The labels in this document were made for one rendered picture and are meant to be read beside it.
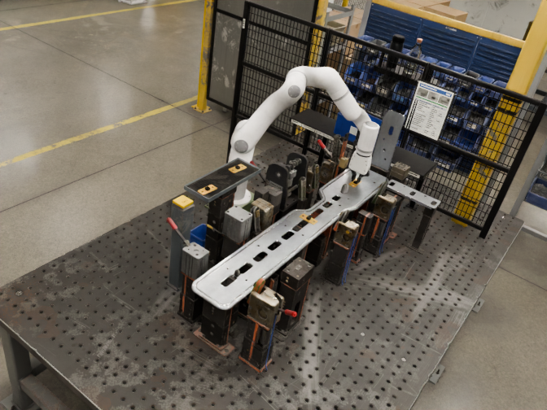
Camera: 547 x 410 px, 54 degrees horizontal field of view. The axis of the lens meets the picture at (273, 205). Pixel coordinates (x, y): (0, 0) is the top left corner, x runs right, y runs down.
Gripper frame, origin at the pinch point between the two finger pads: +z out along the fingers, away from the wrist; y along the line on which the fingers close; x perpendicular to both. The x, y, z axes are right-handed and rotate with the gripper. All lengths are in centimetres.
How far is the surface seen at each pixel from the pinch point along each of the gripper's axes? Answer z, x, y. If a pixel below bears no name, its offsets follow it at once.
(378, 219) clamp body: 11.4, -8.0, 20.1
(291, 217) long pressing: 3, -52, -6
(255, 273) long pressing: 2, -94, 5
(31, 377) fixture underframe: 80, -149, -70
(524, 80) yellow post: -58, 58, 50
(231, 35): 18, 166, -218
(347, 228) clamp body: -0.4, -43.3, 18.7
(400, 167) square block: -3.1, 24.4, 13.4
